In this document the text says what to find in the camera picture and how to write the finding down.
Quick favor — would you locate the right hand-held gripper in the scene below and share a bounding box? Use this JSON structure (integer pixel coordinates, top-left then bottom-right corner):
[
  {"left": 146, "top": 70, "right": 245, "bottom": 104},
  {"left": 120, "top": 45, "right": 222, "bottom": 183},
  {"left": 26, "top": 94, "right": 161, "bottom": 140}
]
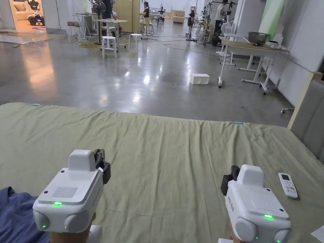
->
[{"left": 218, "top": 164, "right": 292, "bottom": 243}]

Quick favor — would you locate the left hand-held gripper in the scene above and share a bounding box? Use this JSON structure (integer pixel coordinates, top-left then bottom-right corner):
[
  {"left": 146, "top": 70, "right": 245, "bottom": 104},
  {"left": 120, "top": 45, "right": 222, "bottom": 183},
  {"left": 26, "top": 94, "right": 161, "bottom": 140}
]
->
[{"left": 33, "top": 149, "right": 112, "bottom": 243}]

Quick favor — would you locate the person's left hand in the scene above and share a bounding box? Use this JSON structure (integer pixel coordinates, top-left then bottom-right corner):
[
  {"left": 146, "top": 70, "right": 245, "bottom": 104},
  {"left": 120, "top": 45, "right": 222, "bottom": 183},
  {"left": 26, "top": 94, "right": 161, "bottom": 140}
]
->
[{"left": 49, "top": 212, "right": 97, "bottom": 243}]

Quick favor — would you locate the white remote control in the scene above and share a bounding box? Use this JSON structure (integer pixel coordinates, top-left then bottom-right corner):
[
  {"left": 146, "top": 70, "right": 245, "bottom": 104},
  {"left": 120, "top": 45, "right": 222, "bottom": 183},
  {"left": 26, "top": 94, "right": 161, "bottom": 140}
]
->
[{"left": 278, "top": 172, "right": 298, "bottom": 199}]

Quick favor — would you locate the dark blue garment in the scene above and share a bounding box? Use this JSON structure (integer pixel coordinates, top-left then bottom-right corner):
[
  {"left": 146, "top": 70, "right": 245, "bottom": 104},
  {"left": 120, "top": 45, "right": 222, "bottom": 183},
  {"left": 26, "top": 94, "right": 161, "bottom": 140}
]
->
[{"left": 0, "top": 186, "right": 50, "bottom": 243}]

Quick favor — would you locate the white paper sheet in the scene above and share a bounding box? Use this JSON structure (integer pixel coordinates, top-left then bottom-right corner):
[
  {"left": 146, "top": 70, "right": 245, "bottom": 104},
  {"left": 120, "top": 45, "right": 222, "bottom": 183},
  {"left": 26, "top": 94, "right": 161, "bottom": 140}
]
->
[{"left": 310, "top": 225, "right": 324, "bottom": 243}]

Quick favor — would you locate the bed with pale green sheet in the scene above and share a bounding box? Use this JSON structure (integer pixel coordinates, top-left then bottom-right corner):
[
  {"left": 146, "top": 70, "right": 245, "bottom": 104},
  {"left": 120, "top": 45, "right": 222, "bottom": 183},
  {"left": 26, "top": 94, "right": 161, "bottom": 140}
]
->
[{"left": 0, "top": 102, "right": 324, "bottom": 243}]

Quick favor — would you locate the grey padded headboard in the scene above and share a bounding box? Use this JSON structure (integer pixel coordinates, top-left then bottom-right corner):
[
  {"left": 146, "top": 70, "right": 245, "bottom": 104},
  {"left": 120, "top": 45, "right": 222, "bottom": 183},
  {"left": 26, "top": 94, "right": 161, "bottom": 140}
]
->
[{"left": 287, "top": 72, "right": 324, "bottom": 163}]

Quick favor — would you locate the white box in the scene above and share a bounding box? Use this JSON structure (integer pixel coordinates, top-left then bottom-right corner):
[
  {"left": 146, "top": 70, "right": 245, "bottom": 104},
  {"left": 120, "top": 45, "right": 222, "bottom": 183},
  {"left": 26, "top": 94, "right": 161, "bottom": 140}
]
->
[{"left": 189, "top": 73, "right": 210, "bottom": 86}]

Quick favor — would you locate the white round stool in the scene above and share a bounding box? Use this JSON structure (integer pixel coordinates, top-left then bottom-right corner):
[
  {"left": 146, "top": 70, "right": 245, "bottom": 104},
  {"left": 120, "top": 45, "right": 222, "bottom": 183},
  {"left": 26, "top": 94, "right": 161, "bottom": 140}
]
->
[
  {"left": 128, "top": 33, "right": 144, "bottom": 53},
  {"left": 101, "top": 36, "right": 118, "bottom": 59}
]

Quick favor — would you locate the white-legged table with metal bowl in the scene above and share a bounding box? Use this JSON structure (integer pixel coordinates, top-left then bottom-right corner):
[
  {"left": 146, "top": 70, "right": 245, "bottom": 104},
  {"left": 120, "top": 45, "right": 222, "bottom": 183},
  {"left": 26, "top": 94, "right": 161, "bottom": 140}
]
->
[{"left": 221, "top": 31, "right": 290, "bottom": 96}]

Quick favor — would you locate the small stool with carton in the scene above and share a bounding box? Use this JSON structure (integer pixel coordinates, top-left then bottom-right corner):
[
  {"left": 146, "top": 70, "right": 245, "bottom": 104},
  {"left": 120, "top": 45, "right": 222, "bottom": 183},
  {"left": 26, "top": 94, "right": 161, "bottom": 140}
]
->
[{"left": 67, "top": 21, "right": 82, "bottom": 43}]

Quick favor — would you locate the wooden-top table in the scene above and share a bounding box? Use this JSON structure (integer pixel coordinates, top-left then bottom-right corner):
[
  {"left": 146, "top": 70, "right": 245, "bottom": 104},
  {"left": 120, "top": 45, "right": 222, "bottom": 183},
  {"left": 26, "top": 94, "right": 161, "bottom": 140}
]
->
[{"left": 95, "top": 18, "right": 130, "bottom": 42}]

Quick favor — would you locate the white folding table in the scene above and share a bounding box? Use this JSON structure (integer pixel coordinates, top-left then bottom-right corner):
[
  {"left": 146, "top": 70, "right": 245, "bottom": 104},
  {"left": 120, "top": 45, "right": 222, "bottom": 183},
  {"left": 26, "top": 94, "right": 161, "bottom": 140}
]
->
[{"left": 72, "top": 12, "right": 95, "bottom": 41}]

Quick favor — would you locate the black and white robot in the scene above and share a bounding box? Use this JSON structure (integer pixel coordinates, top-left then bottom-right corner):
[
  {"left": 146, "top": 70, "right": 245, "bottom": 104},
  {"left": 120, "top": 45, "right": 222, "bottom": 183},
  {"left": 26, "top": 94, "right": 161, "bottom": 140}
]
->
[{"left": 26, "top": 0, "right": 46, "bottom": 27}]

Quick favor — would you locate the black standing fan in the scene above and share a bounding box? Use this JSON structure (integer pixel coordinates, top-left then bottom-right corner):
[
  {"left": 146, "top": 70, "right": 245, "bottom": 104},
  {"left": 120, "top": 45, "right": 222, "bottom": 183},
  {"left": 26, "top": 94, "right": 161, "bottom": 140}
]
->
[{"left": 186, "top": 10, "right": 196, "bottom": 41}]

